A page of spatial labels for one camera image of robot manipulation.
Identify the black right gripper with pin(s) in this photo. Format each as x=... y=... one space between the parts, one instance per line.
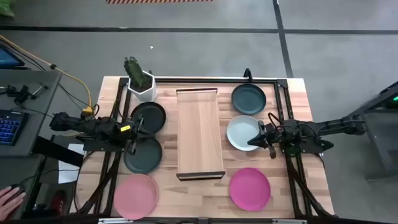
x=273 y=140

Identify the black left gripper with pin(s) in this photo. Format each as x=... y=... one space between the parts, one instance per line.
x=132 y=132

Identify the black plate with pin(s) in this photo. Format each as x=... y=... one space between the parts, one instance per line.
x=154 y=115

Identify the light grey plate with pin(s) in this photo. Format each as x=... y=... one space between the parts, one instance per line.
x=241 y=132

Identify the dark green plate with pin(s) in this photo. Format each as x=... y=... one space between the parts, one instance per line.
x=146 y=160

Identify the dark teal plate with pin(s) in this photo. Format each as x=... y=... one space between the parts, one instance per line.
x=248 y=99

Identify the magenta plate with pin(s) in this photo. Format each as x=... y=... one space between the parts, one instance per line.
x=249 y=189

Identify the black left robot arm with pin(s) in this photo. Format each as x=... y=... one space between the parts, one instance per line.
x=90 y=126

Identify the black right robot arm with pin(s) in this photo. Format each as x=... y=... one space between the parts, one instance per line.
x=311 y=130

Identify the white faceted plant pot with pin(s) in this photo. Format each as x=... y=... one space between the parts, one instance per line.
x=146 y=95

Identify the green cactus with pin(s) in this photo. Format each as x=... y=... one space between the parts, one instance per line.
x=135 y=71

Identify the light pink plate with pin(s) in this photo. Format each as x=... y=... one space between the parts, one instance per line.
x=135 y=197

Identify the white paper sheet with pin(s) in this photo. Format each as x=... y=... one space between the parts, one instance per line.
x=66 y=174

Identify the black flat bar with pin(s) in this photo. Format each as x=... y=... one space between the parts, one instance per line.
x=56 y=151

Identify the grey desk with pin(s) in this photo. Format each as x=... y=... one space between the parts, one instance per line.
x=37 y=124

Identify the red shoe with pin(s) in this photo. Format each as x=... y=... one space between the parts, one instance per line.
x=59 y=202

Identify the grey equipment cart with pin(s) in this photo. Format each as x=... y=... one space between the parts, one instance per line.
x=382 y=146

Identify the blue backlit keyboard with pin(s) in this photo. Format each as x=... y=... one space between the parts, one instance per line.
x=9 y=127

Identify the black computer mouse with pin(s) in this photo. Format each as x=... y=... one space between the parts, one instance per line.
x=17 y=187

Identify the person's hand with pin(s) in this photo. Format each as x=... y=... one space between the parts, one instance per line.
x=9 y=202

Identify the laptop screen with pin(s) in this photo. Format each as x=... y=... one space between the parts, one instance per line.
x=7 y=59

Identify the wooden shelf with black frame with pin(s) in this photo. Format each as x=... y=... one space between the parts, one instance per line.
x=199 y=130

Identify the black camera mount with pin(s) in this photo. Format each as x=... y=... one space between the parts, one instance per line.
x=247 y=74

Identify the black aluminium table frame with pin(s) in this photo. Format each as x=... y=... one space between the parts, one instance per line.
x=217 y=80

